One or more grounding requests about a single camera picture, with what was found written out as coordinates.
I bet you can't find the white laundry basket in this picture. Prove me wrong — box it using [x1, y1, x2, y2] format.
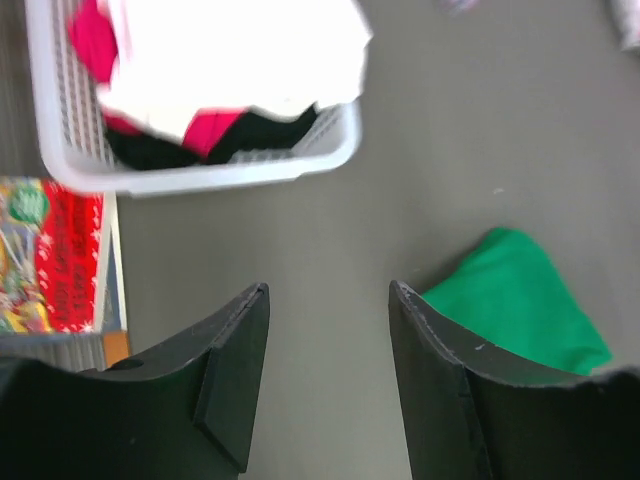
[24, 0, 363, 198]

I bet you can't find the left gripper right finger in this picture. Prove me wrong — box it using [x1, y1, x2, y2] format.
[388, 281, 639, 479]

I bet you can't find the white t shirt in basket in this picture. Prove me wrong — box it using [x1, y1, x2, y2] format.
[97, 1, 373, 140]

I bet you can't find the green t shirt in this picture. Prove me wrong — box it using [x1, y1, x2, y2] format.
[422, 228, 613, 375]

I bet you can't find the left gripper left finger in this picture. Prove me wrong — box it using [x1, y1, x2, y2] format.
[1, 283, 270, 479]

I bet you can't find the folded white t shirt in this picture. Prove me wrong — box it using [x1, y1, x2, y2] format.
[605, 0, 640, 53]

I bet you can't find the colourful red box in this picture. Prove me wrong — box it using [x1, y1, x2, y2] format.
[1, 177, 116, 338]

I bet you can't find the black t shirt in basket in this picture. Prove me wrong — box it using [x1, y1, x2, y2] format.
[105, 106, 318, 171]

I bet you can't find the red t shirt in basket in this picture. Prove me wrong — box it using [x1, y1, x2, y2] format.
[67, 1, 244, 141]

